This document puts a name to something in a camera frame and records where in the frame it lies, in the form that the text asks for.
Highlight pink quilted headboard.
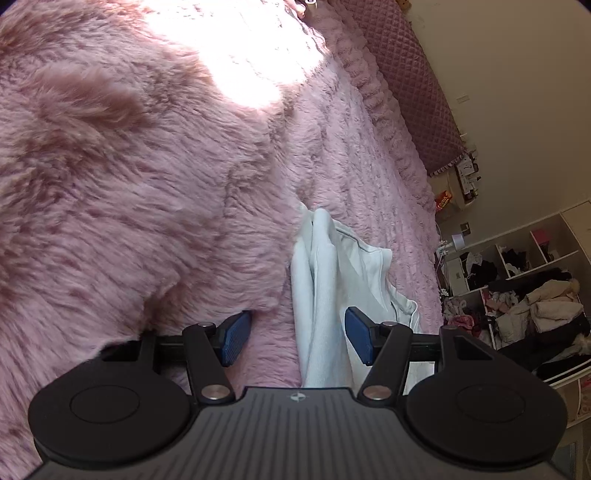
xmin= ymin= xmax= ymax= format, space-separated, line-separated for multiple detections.
xmin=339 ymin=0 xmax=467 ymax=178

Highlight pink fluffy blanket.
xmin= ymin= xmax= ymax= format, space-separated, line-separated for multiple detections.
xmin=0 ymin=0 xmax=446 ymax=462

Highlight white shelf unit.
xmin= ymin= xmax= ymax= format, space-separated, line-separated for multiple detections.
xmin=442 ymin=200 xmax=591 ymax=430

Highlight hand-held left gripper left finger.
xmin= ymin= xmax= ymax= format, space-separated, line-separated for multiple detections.
xmin=99 ymin=310 xmax=253 ymax=403

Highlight pink clothes pile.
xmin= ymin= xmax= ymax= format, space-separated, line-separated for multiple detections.
xmin=442 ymin=295 xmax=486 ymax=339

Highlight black clothes on shelf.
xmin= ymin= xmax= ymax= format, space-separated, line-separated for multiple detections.
xmin=500 ymin=248 xmax=533 ymax=278

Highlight beige clothes pile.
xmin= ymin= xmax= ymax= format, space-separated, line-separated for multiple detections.
xmin=493 ymin=278 xmax=585 ymax=348

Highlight white printed sweatshirt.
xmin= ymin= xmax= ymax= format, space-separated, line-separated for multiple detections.
xmin=290 ymin=200 xmax=422 ymax=389

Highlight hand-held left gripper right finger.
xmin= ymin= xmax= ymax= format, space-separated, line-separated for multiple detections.
xmin=345 ymin=307 xmax=502 ymax=402

